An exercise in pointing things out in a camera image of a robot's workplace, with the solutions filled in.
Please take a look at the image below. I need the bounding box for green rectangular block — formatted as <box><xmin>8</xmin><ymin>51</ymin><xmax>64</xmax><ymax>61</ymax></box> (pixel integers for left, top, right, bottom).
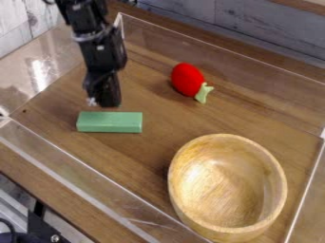
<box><xmin>76</xmin><ymin>111</ymin><xmax>141</xmax><ymax>133</ymax></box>

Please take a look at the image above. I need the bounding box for clear acrylic enclosure wall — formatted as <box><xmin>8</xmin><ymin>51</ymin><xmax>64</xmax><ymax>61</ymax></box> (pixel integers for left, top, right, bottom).
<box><xmin>0</xmin><ymin>14</ymin><xmax>325</xmax><ymax>243</ymax></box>

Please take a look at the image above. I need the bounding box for red plush strawberry toy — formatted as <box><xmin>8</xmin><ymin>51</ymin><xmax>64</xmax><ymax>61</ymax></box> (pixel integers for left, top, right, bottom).
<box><xmin>169</xmin><ymin>63</ymin><xmax>214</xmax><ymax>103</ymax></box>

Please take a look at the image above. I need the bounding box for black clamp with cable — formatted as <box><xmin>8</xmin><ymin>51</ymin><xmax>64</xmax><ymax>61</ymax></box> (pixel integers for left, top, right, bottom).
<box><xmin>0</xmin><ymin>202</ymin><xmax>70</xmax><ymax>243</ymax></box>

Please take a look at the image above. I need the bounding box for clear acrylic corner bracket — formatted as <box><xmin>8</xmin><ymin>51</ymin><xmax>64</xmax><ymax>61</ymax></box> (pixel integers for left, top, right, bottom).
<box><xmin>112</xmin><ymin>12</ymin><xmax>124</xmax><ymax>39</ymax></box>

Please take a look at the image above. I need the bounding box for brown wooden bowl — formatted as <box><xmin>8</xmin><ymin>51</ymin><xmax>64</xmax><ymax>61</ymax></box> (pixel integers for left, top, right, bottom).
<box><xmin>167</xmin><ymin>134</ymin><xmax>287</xmax><ymax>243</ymax></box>

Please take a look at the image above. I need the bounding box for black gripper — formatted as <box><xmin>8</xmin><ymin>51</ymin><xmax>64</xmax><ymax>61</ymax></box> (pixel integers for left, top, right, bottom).
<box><xmin>77</xmin><ymin>26</ymin><xmax>127</xmax><ymax>107</ymax></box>

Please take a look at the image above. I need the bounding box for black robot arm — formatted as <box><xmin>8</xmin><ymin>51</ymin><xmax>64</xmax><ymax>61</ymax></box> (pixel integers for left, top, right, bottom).
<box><xmin>54</xmin><ymin>0</ymin><xmax>128</xmax><ymax>107</ymax></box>

